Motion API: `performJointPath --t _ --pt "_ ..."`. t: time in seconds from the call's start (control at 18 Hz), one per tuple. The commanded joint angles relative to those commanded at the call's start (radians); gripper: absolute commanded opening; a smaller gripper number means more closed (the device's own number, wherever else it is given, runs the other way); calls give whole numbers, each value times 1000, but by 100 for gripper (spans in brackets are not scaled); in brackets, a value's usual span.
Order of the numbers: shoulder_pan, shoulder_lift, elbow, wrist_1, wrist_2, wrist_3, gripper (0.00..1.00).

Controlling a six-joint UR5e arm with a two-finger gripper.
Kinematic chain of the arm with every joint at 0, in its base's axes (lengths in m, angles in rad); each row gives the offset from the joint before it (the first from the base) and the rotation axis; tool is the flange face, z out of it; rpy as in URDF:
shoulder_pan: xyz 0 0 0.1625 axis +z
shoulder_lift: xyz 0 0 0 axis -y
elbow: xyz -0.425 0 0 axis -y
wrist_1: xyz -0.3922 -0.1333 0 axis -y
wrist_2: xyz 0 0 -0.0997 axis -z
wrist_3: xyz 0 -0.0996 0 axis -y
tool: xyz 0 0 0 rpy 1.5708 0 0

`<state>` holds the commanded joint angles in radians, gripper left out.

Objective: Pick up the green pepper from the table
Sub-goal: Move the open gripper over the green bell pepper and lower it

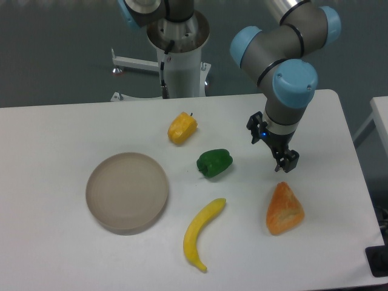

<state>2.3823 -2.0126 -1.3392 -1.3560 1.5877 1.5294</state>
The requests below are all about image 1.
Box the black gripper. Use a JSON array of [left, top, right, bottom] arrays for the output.
[[263, 130, 299, 173]]

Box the green bell pepper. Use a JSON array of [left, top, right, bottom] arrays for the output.
[[196, 149, 233, 178]]

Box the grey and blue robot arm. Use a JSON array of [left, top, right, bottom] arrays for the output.
[[118, 1, 341, 172]]

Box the orange bell pepper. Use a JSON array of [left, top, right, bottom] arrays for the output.
[[266, 182, 305, 235]]

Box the yellow bell pepper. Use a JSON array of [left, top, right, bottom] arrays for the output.
[[167, 112, 198, 145]]

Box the white side table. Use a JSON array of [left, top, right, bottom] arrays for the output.
[[352, 96, 387, 152]]

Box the yellow banana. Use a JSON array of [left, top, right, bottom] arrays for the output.
[[182, 198, 227, 273]]

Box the black device at table edge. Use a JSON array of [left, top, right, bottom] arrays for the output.
[[365, 246, 388, 278]]

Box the beige round plate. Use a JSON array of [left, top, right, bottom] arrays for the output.
[[85, 152, 169, 235]]

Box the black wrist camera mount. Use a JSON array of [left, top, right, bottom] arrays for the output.
[[246, 112, 268, 144]]

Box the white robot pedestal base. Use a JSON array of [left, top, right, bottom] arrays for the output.
[[112, 10, 211, 99]]

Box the black cable on pedestal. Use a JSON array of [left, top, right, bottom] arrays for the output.
[[159, 40, 175, 99]]

